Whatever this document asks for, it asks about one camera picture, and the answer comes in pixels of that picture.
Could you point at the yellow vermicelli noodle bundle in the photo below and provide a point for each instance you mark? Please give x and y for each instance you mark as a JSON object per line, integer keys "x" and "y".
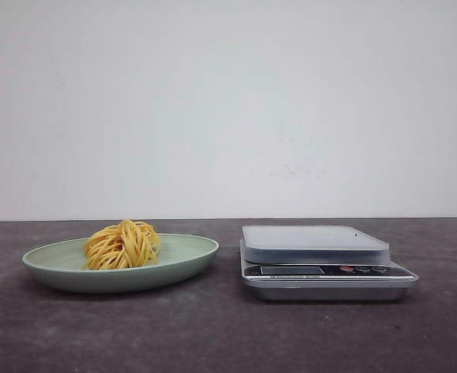
{"x": 128, "y": 244}

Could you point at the silver electronic kitchen scale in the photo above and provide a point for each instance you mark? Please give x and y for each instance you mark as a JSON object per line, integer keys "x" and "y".
{"x": 323, "y": 263}

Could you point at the light green shallow plate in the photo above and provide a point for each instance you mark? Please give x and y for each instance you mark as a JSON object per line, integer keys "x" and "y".
{"x": 59, "y": 265}

